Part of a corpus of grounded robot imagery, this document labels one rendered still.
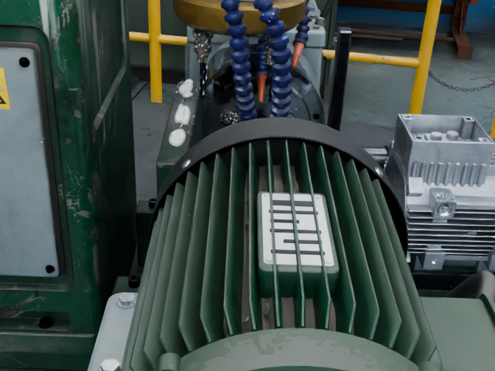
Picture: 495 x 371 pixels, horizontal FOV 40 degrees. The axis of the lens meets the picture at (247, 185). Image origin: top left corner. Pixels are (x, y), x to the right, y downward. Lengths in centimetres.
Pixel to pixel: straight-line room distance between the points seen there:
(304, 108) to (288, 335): 96
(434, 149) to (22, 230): 58
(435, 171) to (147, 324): 73
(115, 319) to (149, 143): 116
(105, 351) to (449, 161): 62
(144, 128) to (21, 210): 94
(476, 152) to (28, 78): 62
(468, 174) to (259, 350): 78
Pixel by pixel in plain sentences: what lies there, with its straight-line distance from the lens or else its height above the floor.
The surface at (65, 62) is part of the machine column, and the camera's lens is 81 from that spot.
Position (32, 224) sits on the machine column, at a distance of 92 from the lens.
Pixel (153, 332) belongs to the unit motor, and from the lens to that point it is 33.
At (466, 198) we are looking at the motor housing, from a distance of 103.
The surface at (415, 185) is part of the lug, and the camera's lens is 100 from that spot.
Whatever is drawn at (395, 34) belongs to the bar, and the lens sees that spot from 533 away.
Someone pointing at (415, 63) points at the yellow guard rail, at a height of 55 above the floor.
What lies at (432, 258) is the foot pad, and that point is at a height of 98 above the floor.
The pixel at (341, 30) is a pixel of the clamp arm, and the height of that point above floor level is 125.
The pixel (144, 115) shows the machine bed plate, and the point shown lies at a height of 80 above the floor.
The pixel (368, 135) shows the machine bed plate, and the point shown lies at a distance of 184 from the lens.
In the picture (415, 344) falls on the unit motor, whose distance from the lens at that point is 32.
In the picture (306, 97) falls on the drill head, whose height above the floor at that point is 110.
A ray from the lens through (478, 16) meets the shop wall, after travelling 609.
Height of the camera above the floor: 155
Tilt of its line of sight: 29 degrees down
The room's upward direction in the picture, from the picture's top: 3 degrees clockwise
